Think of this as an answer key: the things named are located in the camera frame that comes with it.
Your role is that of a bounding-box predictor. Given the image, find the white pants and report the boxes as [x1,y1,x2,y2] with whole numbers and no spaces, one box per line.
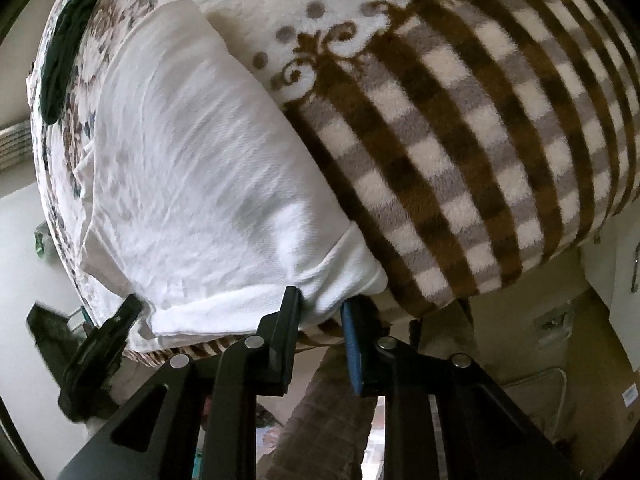
[75,0,387,352]

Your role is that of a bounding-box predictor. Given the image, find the beige storage bag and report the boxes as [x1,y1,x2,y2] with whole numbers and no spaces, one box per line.
[501,367,567,442]

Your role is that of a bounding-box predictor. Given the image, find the green white package on floor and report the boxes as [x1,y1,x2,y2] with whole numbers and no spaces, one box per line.
[34,222,56,261]

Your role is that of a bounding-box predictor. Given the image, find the striped curtain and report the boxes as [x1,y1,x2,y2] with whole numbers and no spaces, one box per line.
[0,120,32,171]

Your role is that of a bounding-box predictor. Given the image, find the floral fleece blanket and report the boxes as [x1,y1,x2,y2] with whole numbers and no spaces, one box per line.
[27,0,640,369]

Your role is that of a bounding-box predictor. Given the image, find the folded teal pants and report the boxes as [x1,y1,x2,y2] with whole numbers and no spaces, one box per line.
[40,0,98,125]

